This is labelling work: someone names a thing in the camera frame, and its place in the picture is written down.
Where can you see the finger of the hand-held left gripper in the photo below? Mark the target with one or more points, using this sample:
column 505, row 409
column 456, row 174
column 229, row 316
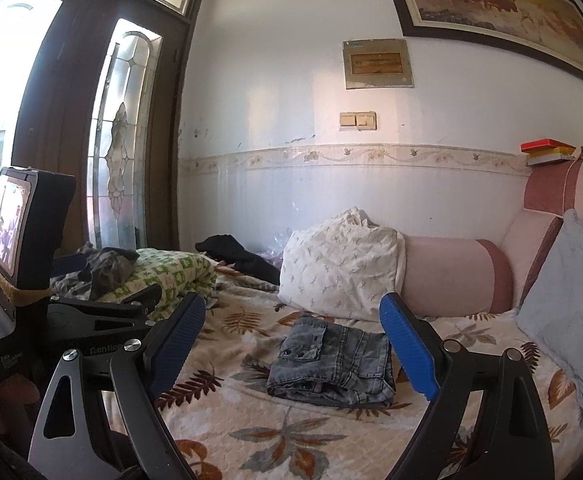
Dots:
column 71, row 265
column 136, row 305

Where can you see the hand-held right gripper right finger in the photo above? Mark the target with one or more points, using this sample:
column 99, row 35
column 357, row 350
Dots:
column 406, row 345

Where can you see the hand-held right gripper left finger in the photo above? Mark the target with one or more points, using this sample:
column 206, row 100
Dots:
column 176, row 340

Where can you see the grey denim pants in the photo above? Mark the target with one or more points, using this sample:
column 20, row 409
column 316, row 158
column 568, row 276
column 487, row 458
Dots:
column 331, row 360

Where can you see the grey crumpled cloth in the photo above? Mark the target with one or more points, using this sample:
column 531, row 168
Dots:
column 106, row 270

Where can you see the green patterned quilt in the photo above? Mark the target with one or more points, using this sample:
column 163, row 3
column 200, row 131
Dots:
column 171, row 270

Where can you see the pink bolster cushion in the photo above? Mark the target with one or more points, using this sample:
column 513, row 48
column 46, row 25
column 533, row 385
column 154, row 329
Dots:
column 451, row 275

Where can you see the white sprig print pillow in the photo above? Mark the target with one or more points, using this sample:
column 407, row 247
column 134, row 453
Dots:
column 341, row 265

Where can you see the black cloth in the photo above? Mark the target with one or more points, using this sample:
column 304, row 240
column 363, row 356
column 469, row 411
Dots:
column 241, row 257

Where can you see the brown wooden glass door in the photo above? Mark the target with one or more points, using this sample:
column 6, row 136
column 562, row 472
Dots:
column 71, row 110

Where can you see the clear plastic bag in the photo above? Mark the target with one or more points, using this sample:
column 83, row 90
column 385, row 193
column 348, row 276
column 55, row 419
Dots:
column 274, row 250

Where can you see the leaf print fleece blanket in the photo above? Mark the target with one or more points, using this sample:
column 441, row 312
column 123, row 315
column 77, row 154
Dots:
column 271, row 440

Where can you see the grey quilted pillow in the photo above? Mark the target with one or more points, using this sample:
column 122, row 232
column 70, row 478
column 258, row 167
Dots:
column 571, row 300

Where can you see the pink upholstered headboard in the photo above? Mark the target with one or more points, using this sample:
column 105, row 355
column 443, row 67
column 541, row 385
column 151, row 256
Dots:
column 546, row 195

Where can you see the white and yellow box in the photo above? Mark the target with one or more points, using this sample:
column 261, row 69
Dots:
column 551, row 157

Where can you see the red flat box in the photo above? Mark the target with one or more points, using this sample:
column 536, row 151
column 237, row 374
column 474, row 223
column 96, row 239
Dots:
column 546, row 145

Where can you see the large framed painting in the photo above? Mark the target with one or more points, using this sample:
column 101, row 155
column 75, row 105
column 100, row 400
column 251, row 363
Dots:
column 496, row 0

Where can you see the beige wall switch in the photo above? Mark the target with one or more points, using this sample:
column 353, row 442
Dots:
column 358, row 120

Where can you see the small wall panel box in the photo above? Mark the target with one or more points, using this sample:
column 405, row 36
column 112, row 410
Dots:
column 377, row 64

